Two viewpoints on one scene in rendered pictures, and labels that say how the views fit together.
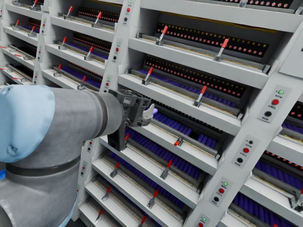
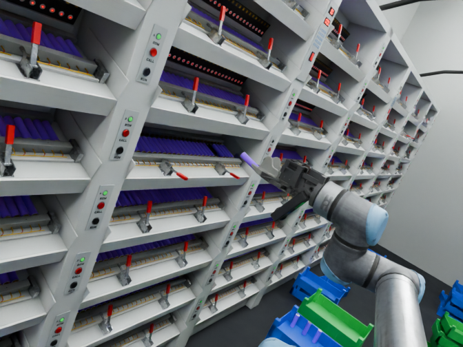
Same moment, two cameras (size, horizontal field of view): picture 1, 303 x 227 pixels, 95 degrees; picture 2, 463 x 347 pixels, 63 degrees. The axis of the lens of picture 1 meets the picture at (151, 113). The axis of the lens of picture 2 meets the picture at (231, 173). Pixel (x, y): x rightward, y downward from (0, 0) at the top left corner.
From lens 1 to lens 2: 1.14 m
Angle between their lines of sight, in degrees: 80
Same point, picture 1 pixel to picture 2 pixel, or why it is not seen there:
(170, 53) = (232, 60)
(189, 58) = (249, 67)
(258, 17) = (297, 24)
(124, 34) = (169, 17)
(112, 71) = (136, 101)
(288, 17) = (309, 29)
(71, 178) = not seen: hidden behind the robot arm
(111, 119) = not seen: hidden behind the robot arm
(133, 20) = not seen: outside the picture
